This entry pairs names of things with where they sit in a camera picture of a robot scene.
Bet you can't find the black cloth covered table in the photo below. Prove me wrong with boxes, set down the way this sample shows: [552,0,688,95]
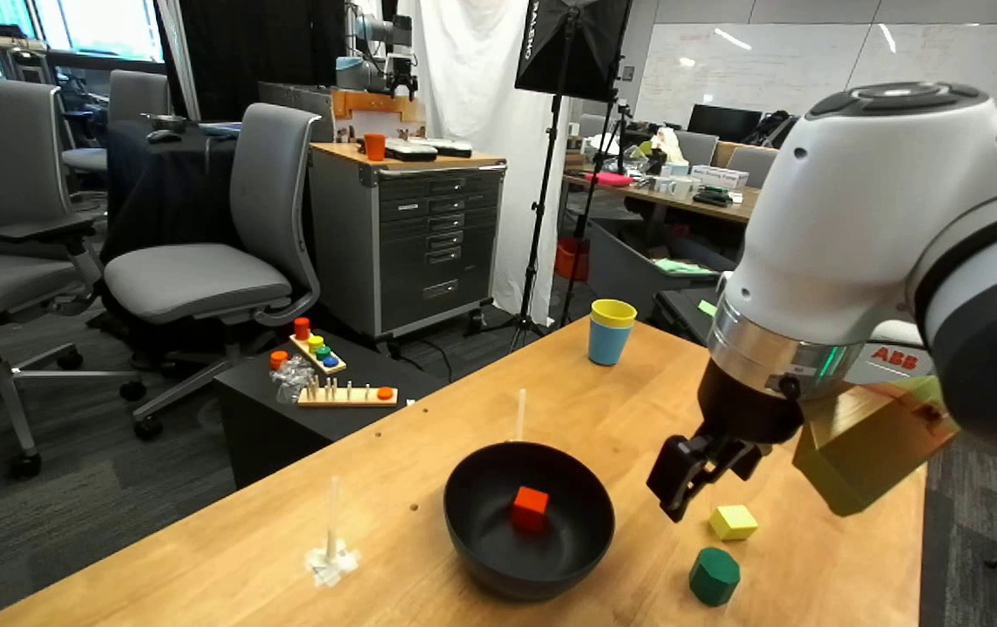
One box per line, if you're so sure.
[101,116,246,268]

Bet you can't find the green cylinder block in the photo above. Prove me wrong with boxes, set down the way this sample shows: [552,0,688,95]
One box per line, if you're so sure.
[688,543,747,609]

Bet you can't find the orange capped clear bottle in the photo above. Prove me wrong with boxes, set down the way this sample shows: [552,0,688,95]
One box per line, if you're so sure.
[266,346,317,408]

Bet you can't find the grey storage bin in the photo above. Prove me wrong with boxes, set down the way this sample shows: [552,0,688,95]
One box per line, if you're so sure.
[585,218,747,322]

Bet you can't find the white ABB robot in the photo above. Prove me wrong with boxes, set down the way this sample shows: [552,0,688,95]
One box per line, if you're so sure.
[842,318,940,392]

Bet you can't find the black bowl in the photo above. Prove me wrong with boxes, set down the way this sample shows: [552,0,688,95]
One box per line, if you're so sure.
[439,440,620,605]

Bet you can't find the black low table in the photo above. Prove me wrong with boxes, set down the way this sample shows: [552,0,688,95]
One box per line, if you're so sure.
[213,338,455,491]

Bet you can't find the bright window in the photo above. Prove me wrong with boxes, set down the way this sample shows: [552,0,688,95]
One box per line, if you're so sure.
[0,0,172,68]

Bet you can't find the colourful peg toy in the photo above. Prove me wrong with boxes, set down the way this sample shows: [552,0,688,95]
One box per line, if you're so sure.
[284,312,348,380]

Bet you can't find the white flat device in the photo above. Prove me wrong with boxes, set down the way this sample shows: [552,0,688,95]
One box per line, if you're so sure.
[384,134,442,163]

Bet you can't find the black softbox light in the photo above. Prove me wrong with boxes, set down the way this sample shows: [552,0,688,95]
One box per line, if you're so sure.
[513,0,638,104]

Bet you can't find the cluttered wooden desk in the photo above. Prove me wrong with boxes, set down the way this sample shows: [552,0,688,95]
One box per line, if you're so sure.
[564,171,762,272]

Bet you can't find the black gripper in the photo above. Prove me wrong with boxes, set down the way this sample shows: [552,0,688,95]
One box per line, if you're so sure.
[642,358,811,524]

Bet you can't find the yellow cube block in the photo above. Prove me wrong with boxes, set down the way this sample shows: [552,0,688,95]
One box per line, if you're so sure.
[705,500,761,548]

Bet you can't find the wooden toy board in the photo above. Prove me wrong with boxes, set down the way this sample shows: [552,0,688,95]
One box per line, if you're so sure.
[292,375,404,414]

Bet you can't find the yellowish wrist camera box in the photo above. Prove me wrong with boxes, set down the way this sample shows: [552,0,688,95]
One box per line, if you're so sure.
[786,375,962,517]

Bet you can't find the grey metal drawer cabinet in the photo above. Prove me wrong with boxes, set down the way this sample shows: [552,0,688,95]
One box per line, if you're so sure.
[306,139,513,346]

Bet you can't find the orange labelled box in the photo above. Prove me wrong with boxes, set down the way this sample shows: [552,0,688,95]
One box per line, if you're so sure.
[327,86,430,142]

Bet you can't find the white curtain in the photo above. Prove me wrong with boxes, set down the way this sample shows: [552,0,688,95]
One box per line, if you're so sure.
[409,0,579,331]

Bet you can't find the red cube block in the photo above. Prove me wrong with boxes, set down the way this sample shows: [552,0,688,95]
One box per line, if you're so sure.
[507,485,555,536]

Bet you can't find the black curtain panel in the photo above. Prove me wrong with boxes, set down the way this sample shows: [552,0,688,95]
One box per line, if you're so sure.
[176,0,351,125]

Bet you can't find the clear plastic stand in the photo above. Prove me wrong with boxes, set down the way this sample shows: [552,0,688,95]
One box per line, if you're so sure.
[299,470,363,593]
[505,386,532,448]

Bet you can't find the yellow plastic cup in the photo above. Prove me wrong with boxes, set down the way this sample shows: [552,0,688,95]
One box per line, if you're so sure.
[585,295,642,338]

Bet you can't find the black equipment case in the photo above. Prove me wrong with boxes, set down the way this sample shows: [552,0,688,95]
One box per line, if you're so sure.
[653,281,726,349]

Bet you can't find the black light stand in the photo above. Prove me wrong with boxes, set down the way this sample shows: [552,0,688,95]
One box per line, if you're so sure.
[514,17,582,340]

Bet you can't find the blue plastic cup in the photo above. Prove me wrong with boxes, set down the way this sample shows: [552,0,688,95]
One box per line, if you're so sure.
[585,318,638,372]

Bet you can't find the black computer monitor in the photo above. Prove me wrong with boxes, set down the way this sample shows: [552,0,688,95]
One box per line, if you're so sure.
[688,102,762,147]

